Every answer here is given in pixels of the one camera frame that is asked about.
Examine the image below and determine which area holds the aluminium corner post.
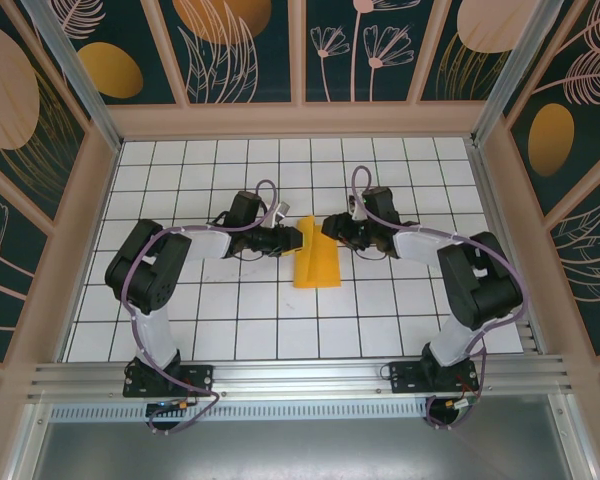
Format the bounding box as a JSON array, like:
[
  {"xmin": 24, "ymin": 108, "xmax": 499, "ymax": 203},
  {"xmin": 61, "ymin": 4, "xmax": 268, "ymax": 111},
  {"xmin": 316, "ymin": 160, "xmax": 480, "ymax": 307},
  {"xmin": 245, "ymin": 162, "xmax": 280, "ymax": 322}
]
[
  {"xmin": 471, "ymin": 0, "xmax": 581, "ymax": 147},
  {"xmin": 21, "ymin": 0, "xmax": 125, "ymax": 153}
]

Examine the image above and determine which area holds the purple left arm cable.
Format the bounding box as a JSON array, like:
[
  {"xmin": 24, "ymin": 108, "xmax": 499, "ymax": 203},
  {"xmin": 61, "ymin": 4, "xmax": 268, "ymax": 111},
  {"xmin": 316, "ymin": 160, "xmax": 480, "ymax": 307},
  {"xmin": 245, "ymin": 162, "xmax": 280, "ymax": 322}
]
[{"xmin": 120, "ymin": 178, "xmax": 287, "ymax": 437}]

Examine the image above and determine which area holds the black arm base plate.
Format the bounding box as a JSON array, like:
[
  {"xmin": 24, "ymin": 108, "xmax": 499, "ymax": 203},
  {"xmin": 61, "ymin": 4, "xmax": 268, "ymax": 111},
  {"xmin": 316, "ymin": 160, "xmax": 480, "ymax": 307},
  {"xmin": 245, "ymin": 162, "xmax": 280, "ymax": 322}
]
[
  {"xmin": 122, "ymin": 363, "xmax": 216, "ymax": 399},
  {"xmin": 388, "ymin": 359, "xmax": 479, "ymax": 395}
]

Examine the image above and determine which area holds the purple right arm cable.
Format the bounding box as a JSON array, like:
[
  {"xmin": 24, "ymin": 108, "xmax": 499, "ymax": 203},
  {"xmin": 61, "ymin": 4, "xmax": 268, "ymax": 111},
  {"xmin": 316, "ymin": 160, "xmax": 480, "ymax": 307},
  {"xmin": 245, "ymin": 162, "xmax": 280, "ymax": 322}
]
[{"xmin": 351, "ymin": 166, "xmax": 532, "ymax": 432}]

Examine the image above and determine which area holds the grey metal sheet panel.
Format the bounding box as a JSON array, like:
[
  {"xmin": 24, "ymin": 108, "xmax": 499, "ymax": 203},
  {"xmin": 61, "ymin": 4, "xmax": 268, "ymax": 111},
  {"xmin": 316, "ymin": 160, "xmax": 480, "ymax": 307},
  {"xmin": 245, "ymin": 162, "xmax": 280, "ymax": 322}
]
[{"xmin": 29, "ymin": 418, "xmax": 576, "ymax": 480}]

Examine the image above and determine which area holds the slotted cable duct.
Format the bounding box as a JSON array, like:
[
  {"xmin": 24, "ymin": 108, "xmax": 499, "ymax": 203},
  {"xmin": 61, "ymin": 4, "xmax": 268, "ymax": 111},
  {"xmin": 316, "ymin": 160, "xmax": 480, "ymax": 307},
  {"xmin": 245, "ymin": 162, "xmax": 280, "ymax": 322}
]
[{"xmin": 49, "ymin": 402, "xmax": 431, "ymax": 422}]

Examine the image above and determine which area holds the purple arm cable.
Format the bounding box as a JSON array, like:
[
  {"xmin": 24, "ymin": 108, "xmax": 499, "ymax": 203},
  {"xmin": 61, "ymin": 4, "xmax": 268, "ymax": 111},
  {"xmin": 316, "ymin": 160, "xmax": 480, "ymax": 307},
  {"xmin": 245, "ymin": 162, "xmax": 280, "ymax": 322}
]
[
  {"xmin": 351, "ymin": 166, "xmax": 532, "ymax": 432},
  {"xmin": 120, "ymin": 178, "xmax": 287, "ymax": 437}
]

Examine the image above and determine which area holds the small controller circuit board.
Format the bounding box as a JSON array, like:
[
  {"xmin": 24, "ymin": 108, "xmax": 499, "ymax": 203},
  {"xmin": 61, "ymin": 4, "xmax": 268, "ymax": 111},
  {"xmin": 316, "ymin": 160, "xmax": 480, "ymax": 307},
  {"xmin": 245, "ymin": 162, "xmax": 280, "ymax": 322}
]
[
  {"xmin": 145, "ymin": 398, "xmax": 190, "ymax": 416},
  {"xmin": 442, "ymin": 394, "xmax": 482, "ymax": 414}
]

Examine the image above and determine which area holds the aluminium side rail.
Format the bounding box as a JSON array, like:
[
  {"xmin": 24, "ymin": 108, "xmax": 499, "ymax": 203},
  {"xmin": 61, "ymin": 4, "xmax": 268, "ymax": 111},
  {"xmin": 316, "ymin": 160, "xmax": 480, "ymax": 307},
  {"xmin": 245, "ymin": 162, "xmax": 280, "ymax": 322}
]
[{"xmin": 467, "ymin": 139, "xmax": 540, "ymax": 355}]

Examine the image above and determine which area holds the yellow paper sheet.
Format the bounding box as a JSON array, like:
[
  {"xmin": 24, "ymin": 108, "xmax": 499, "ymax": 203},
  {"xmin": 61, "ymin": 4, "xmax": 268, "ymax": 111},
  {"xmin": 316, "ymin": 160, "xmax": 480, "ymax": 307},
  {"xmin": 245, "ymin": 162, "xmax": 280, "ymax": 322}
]
[{"xmin": 292, "ymin": 215, "xmax": 342, "ymax": 290}]

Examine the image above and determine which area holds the aluminium mounting rail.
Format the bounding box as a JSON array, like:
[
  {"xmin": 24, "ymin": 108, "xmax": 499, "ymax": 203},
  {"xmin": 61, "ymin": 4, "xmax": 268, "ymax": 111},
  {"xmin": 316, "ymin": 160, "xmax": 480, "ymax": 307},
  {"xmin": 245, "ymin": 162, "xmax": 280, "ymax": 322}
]
[{"xmin": 27, "ymin": 353, "xmax": 577, "ymax": 402}]

